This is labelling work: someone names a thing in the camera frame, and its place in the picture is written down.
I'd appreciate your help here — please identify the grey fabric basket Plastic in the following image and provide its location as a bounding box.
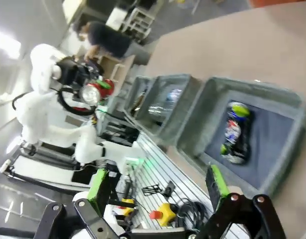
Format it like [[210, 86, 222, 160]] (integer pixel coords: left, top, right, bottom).
[[137, 73, 204, 143]]

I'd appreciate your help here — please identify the grey fabric basket Bottle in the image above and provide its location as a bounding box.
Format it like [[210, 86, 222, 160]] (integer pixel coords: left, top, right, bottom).
[[123, 75, 156, 119]]

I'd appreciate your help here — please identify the person in black clothes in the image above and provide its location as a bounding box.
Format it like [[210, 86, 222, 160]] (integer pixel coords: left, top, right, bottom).
[[73, 21, 134, 60]]

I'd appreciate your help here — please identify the yellow emergency stop button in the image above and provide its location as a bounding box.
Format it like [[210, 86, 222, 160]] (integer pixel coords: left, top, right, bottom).
[[149, 203, 179, 228], [117, 198, 136, 217]]

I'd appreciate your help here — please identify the white shelf unit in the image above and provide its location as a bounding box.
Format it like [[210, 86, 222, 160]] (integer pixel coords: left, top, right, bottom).
[[105, 4, 157, 42]]

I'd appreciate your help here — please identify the black coiled cable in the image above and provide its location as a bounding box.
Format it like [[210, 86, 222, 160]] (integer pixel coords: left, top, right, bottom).
[[176, 198, 213, 229]]

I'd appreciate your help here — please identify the cardboard box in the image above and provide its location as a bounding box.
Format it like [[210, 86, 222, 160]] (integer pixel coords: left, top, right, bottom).
[[99, 54, 136, 83]]

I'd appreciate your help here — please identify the grey fabric basket Can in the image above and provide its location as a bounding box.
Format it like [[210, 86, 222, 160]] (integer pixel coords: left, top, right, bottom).
[[177, 76, 306, 198]]

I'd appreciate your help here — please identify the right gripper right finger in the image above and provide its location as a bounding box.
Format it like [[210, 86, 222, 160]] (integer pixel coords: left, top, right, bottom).
[[192, 164, 287, 239]]

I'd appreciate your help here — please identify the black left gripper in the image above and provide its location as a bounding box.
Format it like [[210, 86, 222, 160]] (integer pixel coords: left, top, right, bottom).
[[54, 56, 111, 114]]

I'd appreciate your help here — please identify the black wire bracket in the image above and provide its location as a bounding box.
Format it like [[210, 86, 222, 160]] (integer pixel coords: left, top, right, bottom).
[[142, 183, 163, 198]]

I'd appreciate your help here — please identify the colourful snack packet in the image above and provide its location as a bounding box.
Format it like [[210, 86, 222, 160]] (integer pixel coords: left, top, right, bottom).
[[219, 101, 252, 165]]

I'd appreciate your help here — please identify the clear plastic wrapper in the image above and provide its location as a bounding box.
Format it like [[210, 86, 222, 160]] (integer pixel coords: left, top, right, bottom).
[[148, 103, 170, 117]]

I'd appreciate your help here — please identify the crushed red can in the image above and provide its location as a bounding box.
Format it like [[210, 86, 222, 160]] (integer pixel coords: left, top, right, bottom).
[[80, 79, 115, 106]]

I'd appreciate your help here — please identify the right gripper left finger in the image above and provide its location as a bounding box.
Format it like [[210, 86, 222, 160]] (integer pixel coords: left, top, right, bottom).
[[40, 168, 133, 239]]

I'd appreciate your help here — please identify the black braided cable bundle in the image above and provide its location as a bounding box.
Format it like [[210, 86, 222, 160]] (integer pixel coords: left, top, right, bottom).
[[12, 86, 98, 117]]

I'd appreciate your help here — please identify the white box with green light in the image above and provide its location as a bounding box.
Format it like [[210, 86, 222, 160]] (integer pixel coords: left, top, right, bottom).
[[124, 155, 144, 173]]

